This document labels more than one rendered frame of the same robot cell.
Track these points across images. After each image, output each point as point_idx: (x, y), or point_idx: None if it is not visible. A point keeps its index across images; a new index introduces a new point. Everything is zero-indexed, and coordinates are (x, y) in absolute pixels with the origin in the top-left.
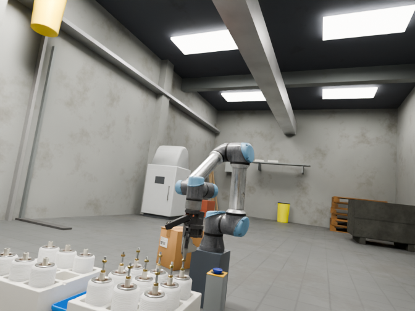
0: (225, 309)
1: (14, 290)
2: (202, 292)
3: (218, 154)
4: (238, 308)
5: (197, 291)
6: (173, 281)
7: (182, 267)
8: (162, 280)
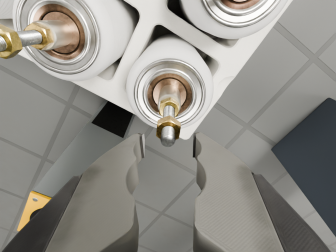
0: (279, 168)
1: None
2: (314, 144)
3: None
4: (276, 189)
5: (326, 135)
6: (139, 58)
7: (164, 110)
8: (188, 9)
